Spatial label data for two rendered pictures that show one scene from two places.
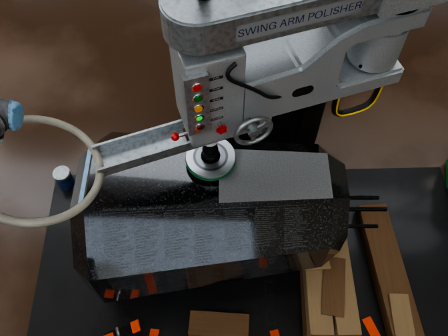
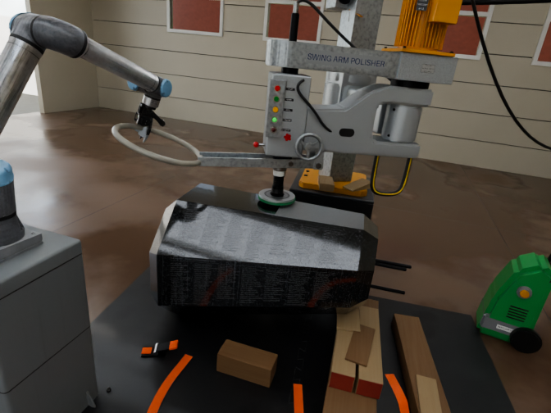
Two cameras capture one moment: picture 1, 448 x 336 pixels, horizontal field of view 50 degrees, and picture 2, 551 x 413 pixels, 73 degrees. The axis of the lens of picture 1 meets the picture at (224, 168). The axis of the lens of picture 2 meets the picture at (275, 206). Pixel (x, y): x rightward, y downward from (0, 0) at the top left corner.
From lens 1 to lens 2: 1.36 m
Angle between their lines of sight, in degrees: 37
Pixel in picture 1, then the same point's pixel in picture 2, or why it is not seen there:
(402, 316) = (428, 394)
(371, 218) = (403, 323)
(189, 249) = (242, 246)
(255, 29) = (318, 56)
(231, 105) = (297, 120)
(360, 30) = (384, 89)
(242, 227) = (288, 237)
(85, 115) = not seen: hidden behind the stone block
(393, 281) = (421, 368)
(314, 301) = (340, 349)
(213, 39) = (293, 54)
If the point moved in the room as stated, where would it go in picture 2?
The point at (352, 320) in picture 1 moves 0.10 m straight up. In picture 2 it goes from (375, 371) to (379, 356)
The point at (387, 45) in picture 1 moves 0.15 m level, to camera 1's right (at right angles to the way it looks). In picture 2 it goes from (405, 114) to (434, 117)
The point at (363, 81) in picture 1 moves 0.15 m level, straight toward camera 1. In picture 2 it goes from (390, 144) to (380, 147)
